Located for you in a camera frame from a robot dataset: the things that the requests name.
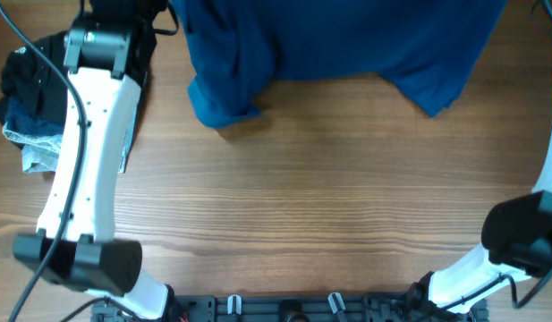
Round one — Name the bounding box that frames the blue polo shirt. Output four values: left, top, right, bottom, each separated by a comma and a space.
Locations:
174, 0, 505, 129

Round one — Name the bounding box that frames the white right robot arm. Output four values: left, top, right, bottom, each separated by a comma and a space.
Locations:
426, 131, 552, 314

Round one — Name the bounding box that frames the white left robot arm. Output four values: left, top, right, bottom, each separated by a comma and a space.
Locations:
13, 18, 180, 321

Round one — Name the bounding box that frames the light grey denim garment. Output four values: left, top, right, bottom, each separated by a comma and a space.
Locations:
2, 106, 138, 174

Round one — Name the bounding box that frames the black folded garment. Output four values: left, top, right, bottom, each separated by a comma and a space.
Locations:
0, 47, 68, 125

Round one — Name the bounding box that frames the navy folded garment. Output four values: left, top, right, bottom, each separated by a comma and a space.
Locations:
4, 97, 64, 137

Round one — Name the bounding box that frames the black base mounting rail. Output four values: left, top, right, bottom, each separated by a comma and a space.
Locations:
90, 292, 489, 322

